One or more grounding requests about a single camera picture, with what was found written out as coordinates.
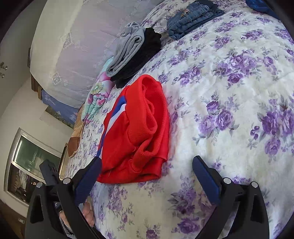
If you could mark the red pants with striped band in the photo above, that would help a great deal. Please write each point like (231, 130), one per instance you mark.
(134, 143)

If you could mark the folded black pants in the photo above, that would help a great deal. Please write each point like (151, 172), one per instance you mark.
(150, 47)

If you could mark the brown beige pillow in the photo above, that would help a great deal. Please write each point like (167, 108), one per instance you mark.
(74, 141)

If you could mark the folded grey pants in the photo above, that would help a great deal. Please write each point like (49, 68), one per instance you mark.
(130, 41)

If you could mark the folded blue denim jeans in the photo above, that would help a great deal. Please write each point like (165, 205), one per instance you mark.
(193, 16)

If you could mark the folded floral teal blanket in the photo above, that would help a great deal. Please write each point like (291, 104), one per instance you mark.
(98, 94)

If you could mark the white lace covered headboard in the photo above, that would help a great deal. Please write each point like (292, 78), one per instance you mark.
(73, 40)

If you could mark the white framed window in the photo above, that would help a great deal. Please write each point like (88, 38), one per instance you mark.
(22, 167)

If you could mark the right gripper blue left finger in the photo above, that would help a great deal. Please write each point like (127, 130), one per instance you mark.
(85, 179)

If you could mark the person's left hand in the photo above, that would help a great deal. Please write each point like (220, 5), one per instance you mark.
(87, 212)

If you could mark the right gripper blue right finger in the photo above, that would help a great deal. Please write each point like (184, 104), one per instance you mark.
(209, 179)

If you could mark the purple floral bed quilt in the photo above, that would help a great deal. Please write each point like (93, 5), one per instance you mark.
(229, 90)

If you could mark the blue garment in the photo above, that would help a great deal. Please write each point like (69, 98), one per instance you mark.
(261, 7)

